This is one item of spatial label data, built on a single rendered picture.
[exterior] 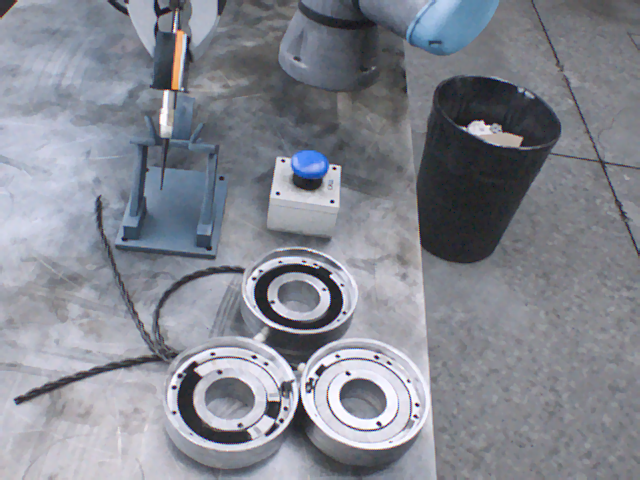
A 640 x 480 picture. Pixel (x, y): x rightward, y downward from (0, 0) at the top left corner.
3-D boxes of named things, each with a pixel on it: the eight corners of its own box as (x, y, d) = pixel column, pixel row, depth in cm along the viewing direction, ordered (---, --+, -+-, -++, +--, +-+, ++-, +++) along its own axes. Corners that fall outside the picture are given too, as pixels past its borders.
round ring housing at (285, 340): (284, 259, 69) (289, 230, 66) (370, 313, 65) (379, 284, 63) (215, 319, 62) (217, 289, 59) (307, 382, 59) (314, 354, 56)
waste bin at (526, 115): (515, 280, 189) (575, 158, 160) (398, 263, 187) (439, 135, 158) (498, 202, 214) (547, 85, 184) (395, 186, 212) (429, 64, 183)
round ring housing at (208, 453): (317, 413, 57) (324, 386, 54) (233, 504, 50) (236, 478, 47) (223, 344, 60) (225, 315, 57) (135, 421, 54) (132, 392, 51)
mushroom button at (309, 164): (321, 210, 71) (329, 173, 68) (284, 204, 71) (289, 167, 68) (323, 186, 74) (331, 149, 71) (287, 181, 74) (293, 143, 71)
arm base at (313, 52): (283, 32, 104) (291, -29, 98) (379, 48, 105) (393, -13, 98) (273, 81, 93) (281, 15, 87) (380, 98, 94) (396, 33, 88)
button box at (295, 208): (332, 239, 72) (340, 204, 69) (266, 229, 72) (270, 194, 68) (335, 191, 78) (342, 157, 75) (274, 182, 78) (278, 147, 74)
